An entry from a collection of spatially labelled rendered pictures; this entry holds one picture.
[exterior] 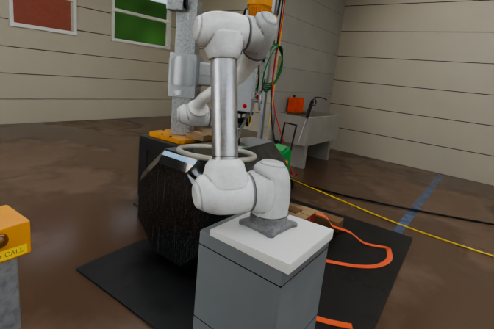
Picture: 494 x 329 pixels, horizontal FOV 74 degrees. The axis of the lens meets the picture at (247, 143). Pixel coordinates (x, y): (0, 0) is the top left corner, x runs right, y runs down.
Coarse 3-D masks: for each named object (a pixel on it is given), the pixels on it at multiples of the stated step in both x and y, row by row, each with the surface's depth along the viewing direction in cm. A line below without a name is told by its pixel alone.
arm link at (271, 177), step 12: (264, 168) 126; (276, 168) 126; (264, 180) 124; (276, 180) 125; (288, 180) 129; (264, 192) 124; (276, 192) 126; (288, 192) 129; (264, 204) 125; (276, 204) 127; (288, 204) 131; (264, 216) 128; (276, 216) 128
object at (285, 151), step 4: (284, 124) 430; (292, 124) 419; (296, 128) 416; (280, 140) 432; (292, 140) 417; (276, 144) 425; (280, 144) 427; (292, 144) 417; (280, 148) 415; (284, 148) 411; (288, 148) 414; (280, 152) 411; (284, 152) 410; (288, 152) 413; (284, 156) 410; (288, 156) 415; (284, 160) 410; (288, 160) 417; (288, 164) 419; (288, 168) 420; (288, 172) 422; (292, 180) 423; (292, 184) 425; (292, 188) 427
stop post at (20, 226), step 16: (0, 208) 75; (0, 224) 68; (16, 224) 69; (16, 240) 69; (0, 256) 67; (16, 256) 70; (0, 272) 70; (16, 272) 73; (0, 288) 70; (16, 288) 73; (0, 304) 71; (16, 304) 74; (0, 320) 72; (16, 320) 75
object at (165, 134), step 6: (150, 132) 323; (156, 132) 324; (162, 132) 327; (168, 132) 330; (198, 132) 346; (162, 138) 313; (168, 138) 309; (174, 138) 306; (180, 138) 308; (186, 138) 311; (210, 138) 332; (180, 144) 302
